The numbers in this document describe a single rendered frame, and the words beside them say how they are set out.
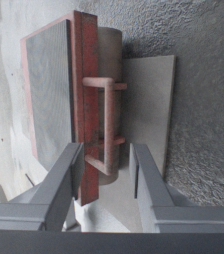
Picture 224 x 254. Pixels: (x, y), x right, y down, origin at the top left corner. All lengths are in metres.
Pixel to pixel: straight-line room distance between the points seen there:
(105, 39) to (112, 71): 0.05
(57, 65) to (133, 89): 0.14
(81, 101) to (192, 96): 0.16
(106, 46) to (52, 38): 0.08
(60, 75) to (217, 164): 0.26
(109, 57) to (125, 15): 0.10
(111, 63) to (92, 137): 0.13
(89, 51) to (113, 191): 0.33
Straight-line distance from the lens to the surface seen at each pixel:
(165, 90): 0.30
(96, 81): 0.24
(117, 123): 0.35
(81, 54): 0.27
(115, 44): 0.33
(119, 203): 0.47
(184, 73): 0.30
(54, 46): 0.31
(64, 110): 0.29
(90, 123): 0.28
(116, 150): 0.36
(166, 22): 0.33
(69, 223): 0.67
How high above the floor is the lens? 0.26
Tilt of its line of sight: 38 degrees down
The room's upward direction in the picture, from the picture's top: 102 degrees counter-clockwise
